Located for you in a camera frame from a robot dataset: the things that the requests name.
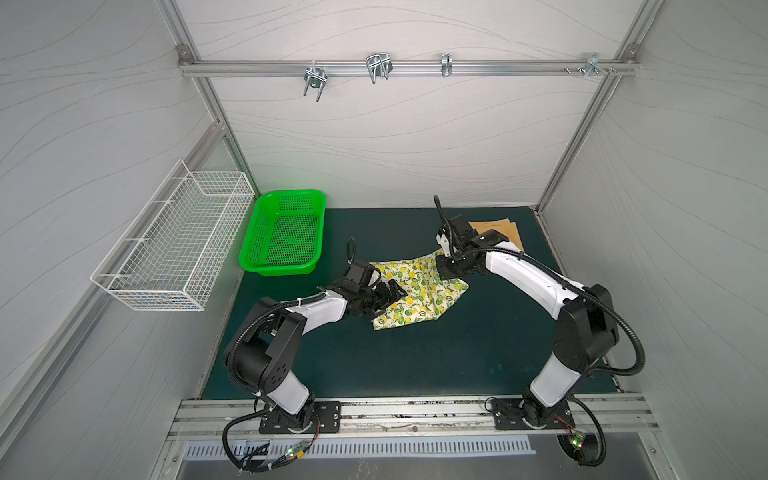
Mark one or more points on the metal double hook clamp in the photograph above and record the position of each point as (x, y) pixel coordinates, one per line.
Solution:
(379, 65)

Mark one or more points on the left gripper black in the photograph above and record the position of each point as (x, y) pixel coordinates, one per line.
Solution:
(384, 297)

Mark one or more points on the dark green table mat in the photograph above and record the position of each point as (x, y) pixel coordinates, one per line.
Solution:
(494, 340)

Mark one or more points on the white slotted cable duct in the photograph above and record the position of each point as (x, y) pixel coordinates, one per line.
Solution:
(373, 447)

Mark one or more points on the yellow skirt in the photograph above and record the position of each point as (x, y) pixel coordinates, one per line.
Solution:
(504, 226)

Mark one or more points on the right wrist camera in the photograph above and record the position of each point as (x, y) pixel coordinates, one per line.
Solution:
(444, 243)

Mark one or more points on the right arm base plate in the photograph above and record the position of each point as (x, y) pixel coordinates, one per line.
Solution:
(513, 414)

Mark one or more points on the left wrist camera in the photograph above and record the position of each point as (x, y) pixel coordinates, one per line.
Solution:
(362, 273)

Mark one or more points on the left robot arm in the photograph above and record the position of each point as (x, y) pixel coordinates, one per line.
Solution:
(260, 356)

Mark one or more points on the metal bracket with bolts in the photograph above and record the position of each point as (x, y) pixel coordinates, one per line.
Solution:
(591, 67)

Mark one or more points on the floral patterned skirt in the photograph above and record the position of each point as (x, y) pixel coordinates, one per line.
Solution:
(427, 296)

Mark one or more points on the green plastic basket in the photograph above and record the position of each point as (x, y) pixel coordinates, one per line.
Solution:
(285, 233)

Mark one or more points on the white wire basket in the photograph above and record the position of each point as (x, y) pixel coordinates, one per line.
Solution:
(170, 256)

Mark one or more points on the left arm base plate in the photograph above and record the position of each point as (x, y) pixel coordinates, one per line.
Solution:
(316, 416)

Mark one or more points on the small metal ring hook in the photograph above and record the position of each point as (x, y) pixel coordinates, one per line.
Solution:
(446, 65)

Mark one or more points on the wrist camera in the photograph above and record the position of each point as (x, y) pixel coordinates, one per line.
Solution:
(444, 243)
(362, 273)

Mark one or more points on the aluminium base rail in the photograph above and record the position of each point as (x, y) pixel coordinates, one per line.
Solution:
(426, 416)

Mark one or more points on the aluminium crossbar rail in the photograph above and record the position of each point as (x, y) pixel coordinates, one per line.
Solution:
(401, 68)

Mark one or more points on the metal u-bolt clamp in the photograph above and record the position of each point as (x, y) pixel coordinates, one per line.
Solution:
(315, 78)

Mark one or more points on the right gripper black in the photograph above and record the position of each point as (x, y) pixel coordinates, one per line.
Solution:
(452, 264)

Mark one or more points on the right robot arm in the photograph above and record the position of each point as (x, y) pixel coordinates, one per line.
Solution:
(587, 326)

